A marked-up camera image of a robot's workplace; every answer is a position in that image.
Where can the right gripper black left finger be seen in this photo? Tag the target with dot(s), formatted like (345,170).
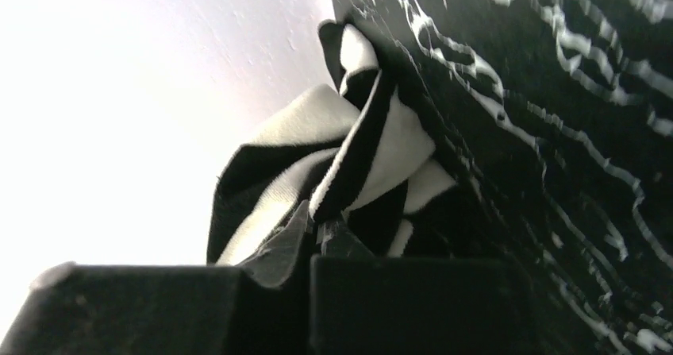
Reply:
(257,307)

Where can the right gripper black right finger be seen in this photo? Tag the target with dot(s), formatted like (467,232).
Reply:
(362,304)

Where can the black white striped pillowcase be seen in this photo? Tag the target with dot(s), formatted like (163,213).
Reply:
(351,150)

